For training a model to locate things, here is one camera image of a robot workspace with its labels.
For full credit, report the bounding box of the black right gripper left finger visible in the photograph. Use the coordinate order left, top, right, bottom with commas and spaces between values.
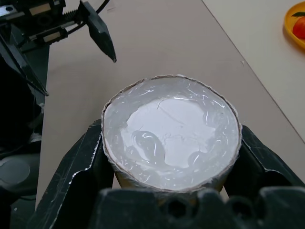
25, 118, 115, 229

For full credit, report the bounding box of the dark grey robot body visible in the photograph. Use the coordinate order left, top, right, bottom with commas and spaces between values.
0, 54, 45, 229

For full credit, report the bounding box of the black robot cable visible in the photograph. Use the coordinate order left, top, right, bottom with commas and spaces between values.
95, 0, 111, 13

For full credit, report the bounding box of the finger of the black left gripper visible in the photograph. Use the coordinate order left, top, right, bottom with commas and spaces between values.
77, 0, 117, 63
0, 33, 50, 96

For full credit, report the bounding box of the yellow plate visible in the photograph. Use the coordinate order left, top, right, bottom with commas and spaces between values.
283, 0, 305, 51

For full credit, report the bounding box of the white paper cup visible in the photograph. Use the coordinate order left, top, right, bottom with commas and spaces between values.
102, 74, 243, 206

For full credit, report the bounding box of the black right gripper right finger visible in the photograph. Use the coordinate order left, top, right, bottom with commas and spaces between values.
223, 124, 305, 204

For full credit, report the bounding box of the orange fruit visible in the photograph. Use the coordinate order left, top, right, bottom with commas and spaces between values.
292, 17, 305, 41

